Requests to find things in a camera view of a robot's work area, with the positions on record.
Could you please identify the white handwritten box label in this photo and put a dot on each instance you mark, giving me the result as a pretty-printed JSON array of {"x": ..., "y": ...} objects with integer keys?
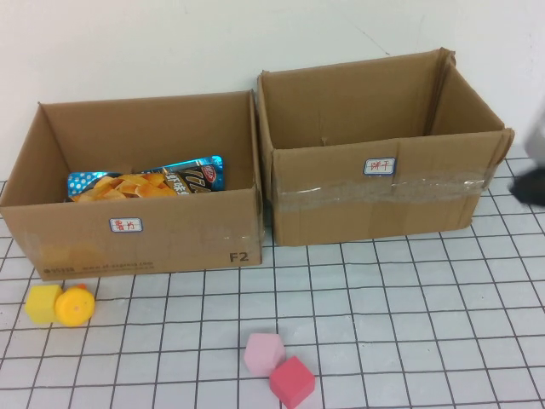
[
  {"x": 379, "y": 166},
  {"x": 126, "y": 225}
]

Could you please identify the yellow foam cube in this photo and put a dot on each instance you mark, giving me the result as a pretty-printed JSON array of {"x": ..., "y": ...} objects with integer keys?
[{"x": 40, "y": 304}]

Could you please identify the light pink foam cube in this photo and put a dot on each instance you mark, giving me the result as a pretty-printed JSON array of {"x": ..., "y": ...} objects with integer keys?
[{"x": 262, "y": 355}]

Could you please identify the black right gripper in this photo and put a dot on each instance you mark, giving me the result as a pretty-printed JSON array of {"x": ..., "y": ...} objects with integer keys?
[{"x": 532, "y": 187}]

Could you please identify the taller open cardboard box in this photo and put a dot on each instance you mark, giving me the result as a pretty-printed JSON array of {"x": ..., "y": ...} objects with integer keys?
[{"x": 332, "y": 191}]

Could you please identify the blue black chips bag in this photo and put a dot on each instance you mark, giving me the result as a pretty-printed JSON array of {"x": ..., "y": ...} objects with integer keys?
[{"x": 127, "y": 185}]

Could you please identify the red foam cube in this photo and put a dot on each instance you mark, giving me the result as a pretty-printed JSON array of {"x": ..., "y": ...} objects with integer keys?
[{"x": 291, "y": 381}]

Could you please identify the yellow rubber duck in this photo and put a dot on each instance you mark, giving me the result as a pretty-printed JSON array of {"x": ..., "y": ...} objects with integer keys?
[{"x": 74, "y": 307}]

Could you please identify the cardboard box marked F2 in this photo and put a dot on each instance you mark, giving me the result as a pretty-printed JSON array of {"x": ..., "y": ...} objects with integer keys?
[{"x": 170, "y": 238}]

